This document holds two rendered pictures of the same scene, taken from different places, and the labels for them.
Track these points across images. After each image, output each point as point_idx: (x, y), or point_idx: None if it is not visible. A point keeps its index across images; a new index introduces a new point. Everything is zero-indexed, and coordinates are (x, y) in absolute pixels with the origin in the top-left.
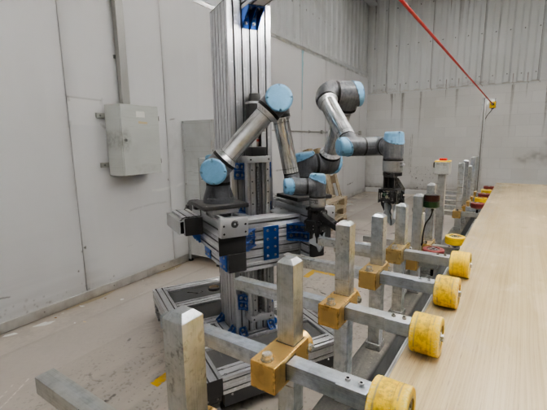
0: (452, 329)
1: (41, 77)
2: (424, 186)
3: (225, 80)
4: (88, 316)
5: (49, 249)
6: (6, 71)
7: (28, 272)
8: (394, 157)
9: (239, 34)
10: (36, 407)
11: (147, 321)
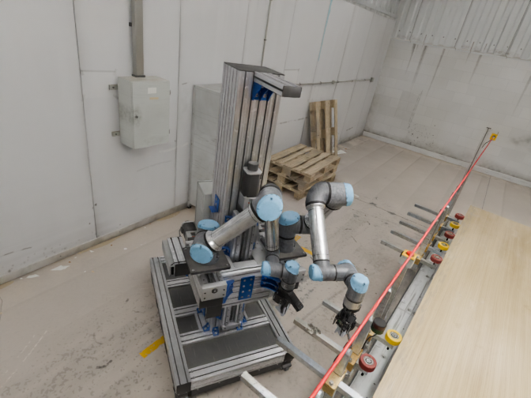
0: None
1: (54, 54)
2: (417, 144)
3: (227, 144)
4: (96, 264)
5: (64, 208)
6: (19, 50)
7: (47, 228)
8: (354, 301)
9: (248, 105)
10: (51, 363)
11: (144, 281)
